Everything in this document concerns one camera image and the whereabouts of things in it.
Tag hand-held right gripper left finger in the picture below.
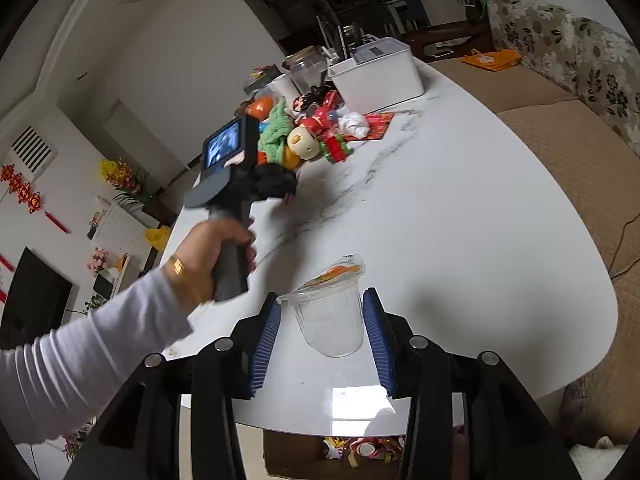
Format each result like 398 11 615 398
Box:
65 291 283 480

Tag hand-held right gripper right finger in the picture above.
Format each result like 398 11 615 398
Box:
362 287 572 480

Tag clear plastic cup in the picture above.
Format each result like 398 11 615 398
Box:
276 254 367 359

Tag brown cardboard box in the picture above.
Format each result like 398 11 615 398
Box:
263 430 416 480

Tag person's left forearm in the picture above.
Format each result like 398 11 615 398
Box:
0 259 207 447

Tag person's left hand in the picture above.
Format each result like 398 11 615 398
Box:
175 217 259 306

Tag green cloth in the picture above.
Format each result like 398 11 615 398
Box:
257 96 297 166

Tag orange round toy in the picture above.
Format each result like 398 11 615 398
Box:
247 97 276 121

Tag cut apple toy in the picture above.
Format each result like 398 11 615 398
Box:
287 125 321 161

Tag pile of colourful wrappers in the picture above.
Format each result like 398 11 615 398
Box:
322 436 406 462

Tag white cup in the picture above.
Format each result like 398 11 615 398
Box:
269 72 297 107

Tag red green drink can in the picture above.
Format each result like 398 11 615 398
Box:
320 135 354 164

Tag potted yellow flowers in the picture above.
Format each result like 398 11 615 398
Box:
99 157 179 226

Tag red white plush toy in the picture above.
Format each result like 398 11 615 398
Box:
319 90 347 122

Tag white perforated cabinet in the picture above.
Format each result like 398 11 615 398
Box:
94 205 153 286

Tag white crumpled tissue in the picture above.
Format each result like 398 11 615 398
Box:
338 110 371 139

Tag glass jar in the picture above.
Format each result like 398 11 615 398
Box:
284 45 329 94

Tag red envelope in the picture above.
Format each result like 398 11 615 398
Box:
362 111 396 140

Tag pink flowers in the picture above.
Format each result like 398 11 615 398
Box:
87 246 112 275

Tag white plastic storage box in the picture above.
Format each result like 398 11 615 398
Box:
327 37 426 116

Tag white air vent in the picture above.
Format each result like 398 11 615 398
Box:
10 125 54 176

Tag black television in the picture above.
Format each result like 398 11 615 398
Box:
0 246 74 350

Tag white appliance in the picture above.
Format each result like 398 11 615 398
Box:
412 0 474 27

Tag orange bag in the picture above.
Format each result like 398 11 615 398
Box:
460 48 522 72

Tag floral sofa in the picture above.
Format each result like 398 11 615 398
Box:
425 0 640 461

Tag red knot wall decoration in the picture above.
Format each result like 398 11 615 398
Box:
0 162 44 214

